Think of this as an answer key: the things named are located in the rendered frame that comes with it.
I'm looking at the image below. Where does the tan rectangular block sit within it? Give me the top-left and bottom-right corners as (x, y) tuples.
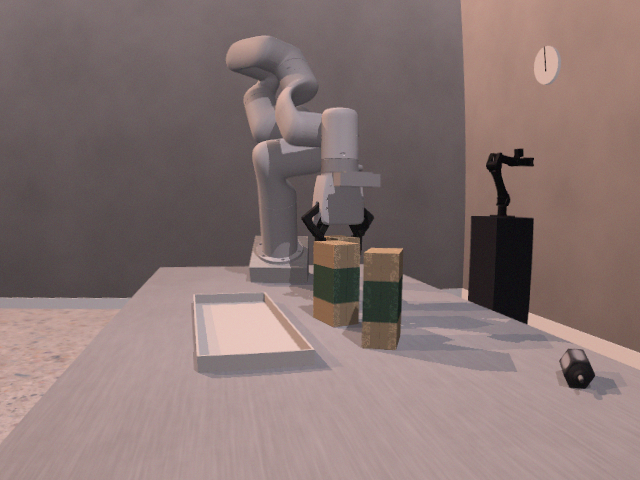
(324, 235), (360, 244)
(362, 248), (403, 350)
(313, 240), (360, 327)

